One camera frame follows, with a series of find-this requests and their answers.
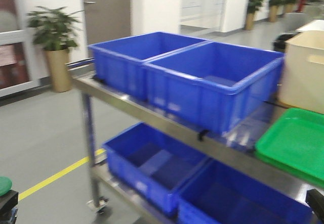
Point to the blue bin lower cart left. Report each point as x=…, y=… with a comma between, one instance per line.
x=153, y=163

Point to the steel cart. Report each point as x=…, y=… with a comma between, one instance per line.
x=83, y=78

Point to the blue bin cart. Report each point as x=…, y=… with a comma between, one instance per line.
x=119, y=63
x=220, y=194
x=153, y=163
x=214, y=85

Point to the potted plant tan pot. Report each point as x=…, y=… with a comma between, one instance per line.
x=54, y=31

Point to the green plastic tray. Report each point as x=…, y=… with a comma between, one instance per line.
x=294, y=144

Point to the beige plastic box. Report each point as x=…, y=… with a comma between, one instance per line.
x=302, y=77

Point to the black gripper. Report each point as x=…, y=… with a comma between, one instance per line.
x=9, y=210

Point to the blue bin lower cart right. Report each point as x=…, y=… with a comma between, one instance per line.
x=220, y=194

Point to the green push button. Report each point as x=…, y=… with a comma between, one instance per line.
x=5, y=185

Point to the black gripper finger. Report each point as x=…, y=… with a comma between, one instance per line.
x=314, y=199

